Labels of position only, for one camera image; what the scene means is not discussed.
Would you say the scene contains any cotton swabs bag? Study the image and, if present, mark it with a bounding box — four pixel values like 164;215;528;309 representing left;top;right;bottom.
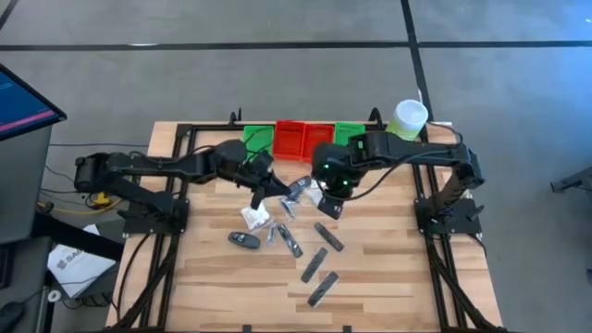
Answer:
240;203;272;231
306;178;326;207

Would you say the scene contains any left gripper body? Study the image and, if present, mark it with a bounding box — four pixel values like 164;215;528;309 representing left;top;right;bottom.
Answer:
238;151;276;191

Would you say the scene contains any red plastic basket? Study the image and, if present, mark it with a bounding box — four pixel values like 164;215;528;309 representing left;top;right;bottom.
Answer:
272;119;306;162
302;123;335;164

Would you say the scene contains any yellow cable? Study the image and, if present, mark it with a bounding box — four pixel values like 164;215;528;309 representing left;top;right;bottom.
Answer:
36;190;124;216

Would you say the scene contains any green plastic basket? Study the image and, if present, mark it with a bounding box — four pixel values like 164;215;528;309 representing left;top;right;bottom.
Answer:
333;121;366;148
242;124;276;161

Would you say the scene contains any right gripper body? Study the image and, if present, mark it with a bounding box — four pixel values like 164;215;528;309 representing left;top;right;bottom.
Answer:
322;181;358;205

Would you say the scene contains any blue screen computer monitor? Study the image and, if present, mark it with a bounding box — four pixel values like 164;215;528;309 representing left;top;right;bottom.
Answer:
0;62;68;142

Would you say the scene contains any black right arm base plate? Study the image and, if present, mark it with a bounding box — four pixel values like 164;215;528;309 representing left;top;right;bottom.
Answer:
414;197;483;236

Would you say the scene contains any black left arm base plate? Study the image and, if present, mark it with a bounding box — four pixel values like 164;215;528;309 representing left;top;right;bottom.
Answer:
122;197;191;236

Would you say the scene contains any black comb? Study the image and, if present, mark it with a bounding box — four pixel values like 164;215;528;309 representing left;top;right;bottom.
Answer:
313;221;346;253
300;246;329;284
306;270;340;308
277;223;304;259

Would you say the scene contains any black desk bar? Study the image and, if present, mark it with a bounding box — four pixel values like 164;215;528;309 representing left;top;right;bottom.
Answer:
30;212;126;263

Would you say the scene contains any black stand leg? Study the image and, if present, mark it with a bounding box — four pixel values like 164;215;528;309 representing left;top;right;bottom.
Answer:
549;165;592;194

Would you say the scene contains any black computer mouse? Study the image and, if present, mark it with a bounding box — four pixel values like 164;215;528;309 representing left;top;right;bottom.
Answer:
0;300;27;333

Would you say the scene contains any black aluminium table frame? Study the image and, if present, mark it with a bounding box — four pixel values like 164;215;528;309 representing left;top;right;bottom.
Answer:
108;107;508;333

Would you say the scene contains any dark grey deodorant bottle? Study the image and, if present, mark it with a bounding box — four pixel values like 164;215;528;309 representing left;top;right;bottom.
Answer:
286;175;313;201
227;230;262;251

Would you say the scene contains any green disinfecting wipes canister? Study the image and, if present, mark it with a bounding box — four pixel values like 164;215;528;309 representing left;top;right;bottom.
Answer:
385;98;430;142

